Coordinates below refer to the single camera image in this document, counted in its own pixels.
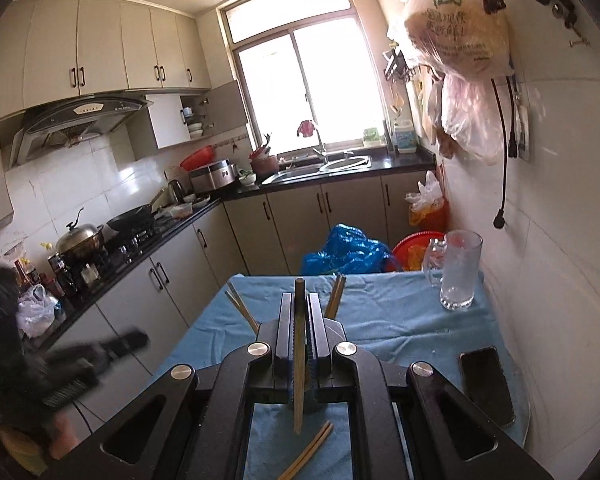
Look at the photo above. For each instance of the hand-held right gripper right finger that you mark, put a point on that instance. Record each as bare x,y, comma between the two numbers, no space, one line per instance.
316,340

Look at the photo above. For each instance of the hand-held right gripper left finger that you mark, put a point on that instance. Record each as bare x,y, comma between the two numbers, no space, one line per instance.
285,340

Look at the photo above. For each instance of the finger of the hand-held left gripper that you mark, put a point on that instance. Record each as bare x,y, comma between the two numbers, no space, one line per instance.
125,342

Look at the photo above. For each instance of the single bamboo chopstick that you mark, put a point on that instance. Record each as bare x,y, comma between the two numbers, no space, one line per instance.
244,307
299,415
332,297
240,312
339,295

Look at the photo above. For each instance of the bundle of bamboo chopsticks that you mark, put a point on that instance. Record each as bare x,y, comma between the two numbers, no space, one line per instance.
310,447

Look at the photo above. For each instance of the person's left forearm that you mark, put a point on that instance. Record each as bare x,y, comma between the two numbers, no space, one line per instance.
62,435

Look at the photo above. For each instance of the white plastic bag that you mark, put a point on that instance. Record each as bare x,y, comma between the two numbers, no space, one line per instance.
37,310

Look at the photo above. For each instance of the blue-green table cloth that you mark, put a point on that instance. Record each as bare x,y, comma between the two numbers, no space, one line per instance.
390,320

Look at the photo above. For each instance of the small glass jar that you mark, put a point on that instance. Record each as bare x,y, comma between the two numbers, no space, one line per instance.
90,273

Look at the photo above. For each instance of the cooking oil bottle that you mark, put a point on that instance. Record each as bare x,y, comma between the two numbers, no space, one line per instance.
26,275

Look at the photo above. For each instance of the dark sauce bottle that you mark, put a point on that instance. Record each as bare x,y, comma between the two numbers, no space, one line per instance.
62,277

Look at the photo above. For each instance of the gas stove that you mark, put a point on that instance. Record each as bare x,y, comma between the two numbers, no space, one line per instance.
130,249

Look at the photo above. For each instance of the blue plastic bag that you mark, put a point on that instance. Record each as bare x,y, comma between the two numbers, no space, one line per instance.
350,252

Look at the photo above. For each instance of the lidded steel wok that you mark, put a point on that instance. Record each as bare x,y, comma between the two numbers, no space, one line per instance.
80,240

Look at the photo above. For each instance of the white base cabinets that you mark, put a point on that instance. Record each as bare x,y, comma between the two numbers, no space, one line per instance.
290,220

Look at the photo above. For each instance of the black wok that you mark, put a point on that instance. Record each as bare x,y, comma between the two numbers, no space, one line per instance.
132,217

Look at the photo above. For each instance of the large red floor basin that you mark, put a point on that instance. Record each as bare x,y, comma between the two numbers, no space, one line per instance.
410,247

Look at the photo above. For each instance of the clear plastic food container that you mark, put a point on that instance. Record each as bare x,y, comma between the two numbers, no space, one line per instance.
181,211

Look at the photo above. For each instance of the clear glass mug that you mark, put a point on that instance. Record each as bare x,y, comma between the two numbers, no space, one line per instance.
457,280

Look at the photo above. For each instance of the steel kettle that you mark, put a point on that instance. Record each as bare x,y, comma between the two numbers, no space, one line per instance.
175,192

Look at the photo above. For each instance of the white bowl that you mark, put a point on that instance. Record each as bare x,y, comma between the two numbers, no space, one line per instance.
247,179

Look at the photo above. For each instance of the orange trash bag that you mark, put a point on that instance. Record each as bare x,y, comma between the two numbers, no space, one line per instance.
427,210

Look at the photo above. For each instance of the black smartphone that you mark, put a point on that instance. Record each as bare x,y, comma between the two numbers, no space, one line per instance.
485,385

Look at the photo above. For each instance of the brown clay pot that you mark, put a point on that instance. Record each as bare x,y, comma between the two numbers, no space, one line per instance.
264,166

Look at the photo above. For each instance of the steel sink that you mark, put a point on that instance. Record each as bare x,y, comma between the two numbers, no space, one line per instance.
340,164

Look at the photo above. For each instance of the silver rice cooker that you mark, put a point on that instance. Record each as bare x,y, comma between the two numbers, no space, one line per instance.
215,175

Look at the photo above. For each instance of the steel faucet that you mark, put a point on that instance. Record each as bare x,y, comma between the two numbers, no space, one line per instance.
320,142

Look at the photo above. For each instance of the red plastic basin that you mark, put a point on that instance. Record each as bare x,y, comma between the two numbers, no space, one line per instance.
197,157

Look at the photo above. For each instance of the black kitchen countertop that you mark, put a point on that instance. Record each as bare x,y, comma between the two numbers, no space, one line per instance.
405,160

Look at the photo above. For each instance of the pink cloth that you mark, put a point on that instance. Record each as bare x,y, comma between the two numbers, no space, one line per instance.
306,129

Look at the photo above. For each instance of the green white packet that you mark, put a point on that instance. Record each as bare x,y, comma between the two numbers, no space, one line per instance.
373,136

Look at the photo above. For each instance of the white detergent bottle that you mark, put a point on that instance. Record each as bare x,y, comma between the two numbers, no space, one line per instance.
405,135

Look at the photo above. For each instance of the range hood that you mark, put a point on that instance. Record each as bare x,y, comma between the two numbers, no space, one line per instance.
80,115

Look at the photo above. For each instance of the kitchen window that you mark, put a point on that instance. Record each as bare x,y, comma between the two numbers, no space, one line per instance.
330,75

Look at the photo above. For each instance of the hanging translucent plastic bag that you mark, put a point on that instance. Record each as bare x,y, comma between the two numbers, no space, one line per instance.
472,120

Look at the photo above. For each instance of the hanging bag with brown contents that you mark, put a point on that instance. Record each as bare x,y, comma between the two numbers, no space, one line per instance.
455,25

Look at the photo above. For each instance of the open wall cabinet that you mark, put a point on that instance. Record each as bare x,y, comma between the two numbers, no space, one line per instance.
167,120

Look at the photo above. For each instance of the wall utensil rack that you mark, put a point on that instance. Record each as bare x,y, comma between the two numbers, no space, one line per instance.
405,67

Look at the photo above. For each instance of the wall power socket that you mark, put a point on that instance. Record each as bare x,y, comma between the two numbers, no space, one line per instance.
525,135

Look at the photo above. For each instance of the white wall cabinets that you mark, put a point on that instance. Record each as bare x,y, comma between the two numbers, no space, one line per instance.
105,45

